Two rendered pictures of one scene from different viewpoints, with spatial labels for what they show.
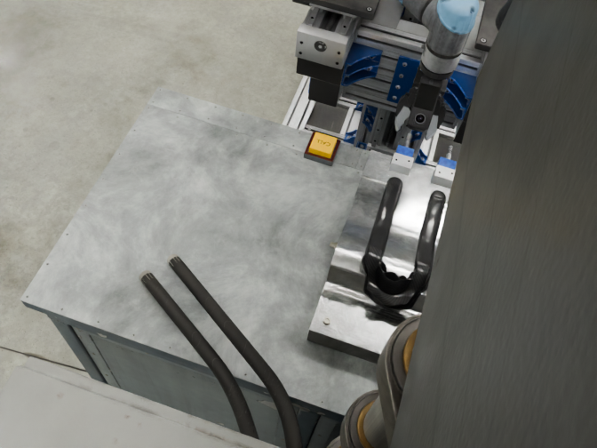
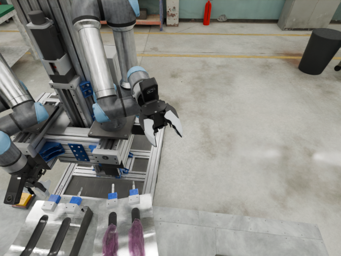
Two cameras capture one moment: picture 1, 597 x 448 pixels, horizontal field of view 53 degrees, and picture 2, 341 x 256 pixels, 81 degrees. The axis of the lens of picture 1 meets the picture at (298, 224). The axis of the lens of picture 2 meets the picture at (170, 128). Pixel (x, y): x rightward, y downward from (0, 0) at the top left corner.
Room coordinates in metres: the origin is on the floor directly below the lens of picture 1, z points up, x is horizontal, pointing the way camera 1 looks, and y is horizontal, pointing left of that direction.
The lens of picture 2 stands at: (0.51, -0.77, 1.83)
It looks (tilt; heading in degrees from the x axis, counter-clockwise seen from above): 46 degrees down; 355
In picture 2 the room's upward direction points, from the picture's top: straight up
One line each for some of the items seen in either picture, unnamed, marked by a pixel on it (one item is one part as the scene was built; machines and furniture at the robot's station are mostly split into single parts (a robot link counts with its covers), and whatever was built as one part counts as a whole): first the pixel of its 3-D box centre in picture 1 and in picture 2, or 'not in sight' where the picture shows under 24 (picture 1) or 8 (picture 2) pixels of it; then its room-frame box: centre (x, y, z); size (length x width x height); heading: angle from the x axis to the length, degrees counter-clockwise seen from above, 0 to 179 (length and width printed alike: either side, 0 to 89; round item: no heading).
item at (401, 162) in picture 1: (404, 153); (55, 197); (0.98, -0.24, 0.89); 0.13 x 0.05 x 0.05; 169
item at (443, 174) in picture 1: (446, 164); (76, 199); (0.97, -0.34, 0.89); 0.13 x 0.05 x 0.05; 169
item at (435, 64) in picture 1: (439, 54); (12, 161); (0.96, -0.23, 1.23); 0.08 x 0.08 x 0.05
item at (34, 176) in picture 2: (431, 81); (26, 171); (0.97, -0.24, 1.15); 0.09 x 0.08 x 0.12; 169
